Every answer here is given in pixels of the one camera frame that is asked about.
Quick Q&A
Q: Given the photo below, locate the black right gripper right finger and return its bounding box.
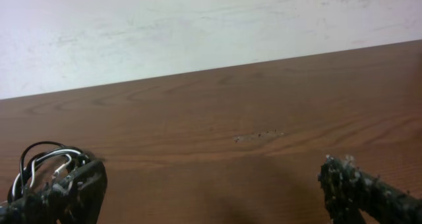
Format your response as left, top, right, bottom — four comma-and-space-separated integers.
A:
318, 155, 421, 224

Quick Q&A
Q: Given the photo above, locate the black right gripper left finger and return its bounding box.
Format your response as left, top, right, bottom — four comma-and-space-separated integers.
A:
1, 160, 107, 224

